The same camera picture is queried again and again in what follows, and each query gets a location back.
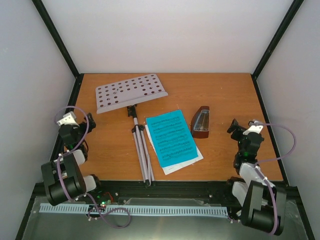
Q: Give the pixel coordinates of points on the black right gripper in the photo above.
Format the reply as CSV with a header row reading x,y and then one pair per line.
x,y
234,125

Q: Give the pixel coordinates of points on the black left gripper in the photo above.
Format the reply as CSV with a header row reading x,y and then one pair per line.
x,y
91,122

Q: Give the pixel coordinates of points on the brown wooden metronome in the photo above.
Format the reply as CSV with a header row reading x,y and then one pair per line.
x,y
199,135

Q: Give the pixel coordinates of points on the white tripod music stand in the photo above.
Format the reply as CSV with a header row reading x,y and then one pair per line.
x,y
128,94

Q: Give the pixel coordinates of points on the blue music sheet folder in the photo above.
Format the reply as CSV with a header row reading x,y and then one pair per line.
x,y
171,138

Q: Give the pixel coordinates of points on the white music sheet paper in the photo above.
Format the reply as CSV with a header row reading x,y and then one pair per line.
x,y
175,167

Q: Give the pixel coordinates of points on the clear plastic metronome cover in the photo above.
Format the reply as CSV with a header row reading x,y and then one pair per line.
x,y
202,120

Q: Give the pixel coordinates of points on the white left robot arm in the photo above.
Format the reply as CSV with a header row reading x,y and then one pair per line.
x,y
62,177

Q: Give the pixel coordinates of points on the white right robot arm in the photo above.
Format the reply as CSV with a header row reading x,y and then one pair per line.
x,y
263,204

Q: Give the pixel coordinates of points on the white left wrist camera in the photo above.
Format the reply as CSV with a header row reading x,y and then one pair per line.
x,y
68,119

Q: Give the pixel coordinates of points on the black enclosure frame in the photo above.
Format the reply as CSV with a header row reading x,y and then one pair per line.
x,y
172,189

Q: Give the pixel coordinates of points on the white slotted cable duct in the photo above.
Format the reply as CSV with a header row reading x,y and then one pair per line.
x,y
141,210

